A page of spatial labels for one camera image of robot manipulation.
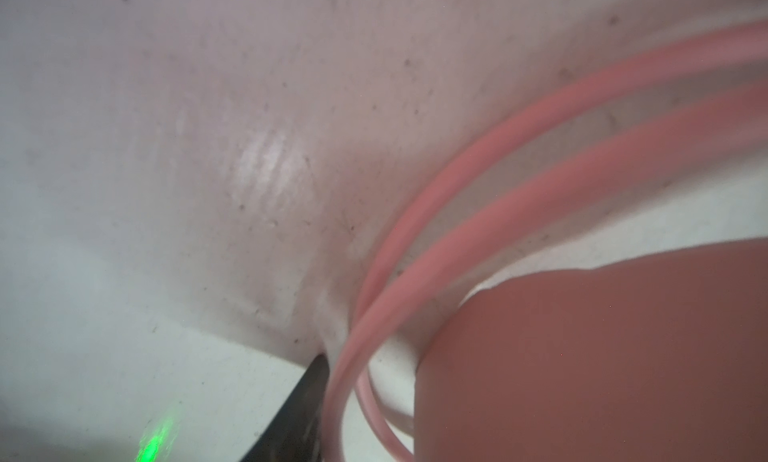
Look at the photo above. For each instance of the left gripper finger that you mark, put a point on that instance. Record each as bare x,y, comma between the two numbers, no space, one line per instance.
293,434

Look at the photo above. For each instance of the pink headphones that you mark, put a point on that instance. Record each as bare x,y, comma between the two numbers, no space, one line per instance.
657,358

